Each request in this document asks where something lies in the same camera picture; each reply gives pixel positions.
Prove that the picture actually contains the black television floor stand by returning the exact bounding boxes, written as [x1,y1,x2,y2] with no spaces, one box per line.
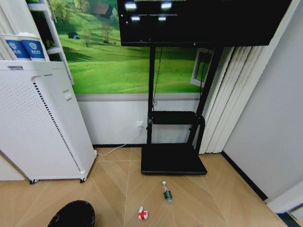
[141,45,224,176]

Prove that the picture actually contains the black mesh trash bin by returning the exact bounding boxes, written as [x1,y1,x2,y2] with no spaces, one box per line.
[47,200,96,227]

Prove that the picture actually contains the white vertical blinds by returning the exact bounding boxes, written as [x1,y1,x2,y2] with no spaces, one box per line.
[198,45,263,155]

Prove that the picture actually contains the clear plastic bottle green label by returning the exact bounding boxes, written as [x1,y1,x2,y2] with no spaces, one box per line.
[161,181,174,205]

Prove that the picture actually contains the crumpled red white wrapper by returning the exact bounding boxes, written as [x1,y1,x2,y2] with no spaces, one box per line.
[137,206,150,221]

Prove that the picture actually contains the black television screen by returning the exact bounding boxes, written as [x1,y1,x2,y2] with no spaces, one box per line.
[116,0,293,47]

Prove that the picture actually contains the white perforated air purifier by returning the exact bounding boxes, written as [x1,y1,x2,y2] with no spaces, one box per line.
[0,60,97,184]

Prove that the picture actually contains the white shelf unit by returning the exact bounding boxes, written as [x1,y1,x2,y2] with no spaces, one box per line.
[26,0,74,85]

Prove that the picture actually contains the blue white paper cup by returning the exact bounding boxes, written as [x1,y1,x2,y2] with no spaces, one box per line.
[17,32,46,61]
[1,34,24,61]

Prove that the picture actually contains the black hanging cable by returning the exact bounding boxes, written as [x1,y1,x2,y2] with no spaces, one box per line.
[152,46,163,112]

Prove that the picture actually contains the white power cable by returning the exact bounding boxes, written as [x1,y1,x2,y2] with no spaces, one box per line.
[95,126,142,157]

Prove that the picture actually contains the green meadow wall poster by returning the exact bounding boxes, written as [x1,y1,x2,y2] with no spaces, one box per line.
[48,0,215,95]

